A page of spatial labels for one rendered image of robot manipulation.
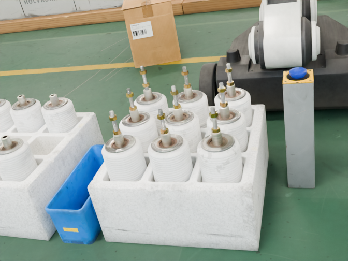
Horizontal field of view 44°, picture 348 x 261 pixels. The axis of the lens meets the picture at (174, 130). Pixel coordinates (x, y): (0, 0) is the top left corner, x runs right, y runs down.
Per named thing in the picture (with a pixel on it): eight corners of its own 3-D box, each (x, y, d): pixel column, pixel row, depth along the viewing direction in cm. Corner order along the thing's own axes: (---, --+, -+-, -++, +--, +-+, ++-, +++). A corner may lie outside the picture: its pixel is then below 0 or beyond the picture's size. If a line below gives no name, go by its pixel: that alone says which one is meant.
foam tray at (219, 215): (149, 156, 142) (138, 109, 133) (269, 155, 130) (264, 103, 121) (105, 242, 110) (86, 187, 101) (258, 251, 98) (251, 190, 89)
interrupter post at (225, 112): (231, 115, 105) (230, 103, 103) (228, 120, 103) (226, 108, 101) (222, 115, 106) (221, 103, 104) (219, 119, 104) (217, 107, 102)
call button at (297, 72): (289, 74, 104) (289, 67, 103) (306, 73, 103) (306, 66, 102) (289, 82, 101) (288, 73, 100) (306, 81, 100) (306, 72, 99)
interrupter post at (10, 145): (8, 145, 112) (3, 134, 110) (15, 145, 111) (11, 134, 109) (2, 150, 110) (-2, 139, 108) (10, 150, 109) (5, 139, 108)
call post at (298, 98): (288, 172, 121) (283, 72, 106) (314, 172, 119) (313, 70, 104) (287, 188, 116) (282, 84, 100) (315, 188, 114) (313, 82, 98)
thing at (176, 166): (196, 217, 102) (184, 154, 93) (157, 217, 104) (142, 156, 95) (201, 191, 110) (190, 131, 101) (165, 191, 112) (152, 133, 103)
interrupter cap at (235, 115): (245, 111, 105) (245, 109, 105) (234, 127, 100) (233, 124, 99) (217, 109, 109) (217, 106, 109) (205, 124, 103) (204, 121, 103)
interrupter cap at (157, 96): (168, 97, 120) (167, 94, 120) (148, 108, 116) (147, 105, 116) (150, 91, 126) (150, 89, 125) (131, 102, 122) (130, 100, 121)
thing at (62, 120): (67, 145, 144) (51, 97, 135) (92, 145, 140) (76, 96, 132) (53, 161, 136) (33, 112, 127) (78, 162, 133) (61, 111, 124)
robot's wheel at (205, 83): (213, 102, 167) (206, 55, 158) (226, 102, 166) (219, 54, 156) (203, 129, 151) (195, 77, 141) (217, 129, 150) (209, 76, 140)
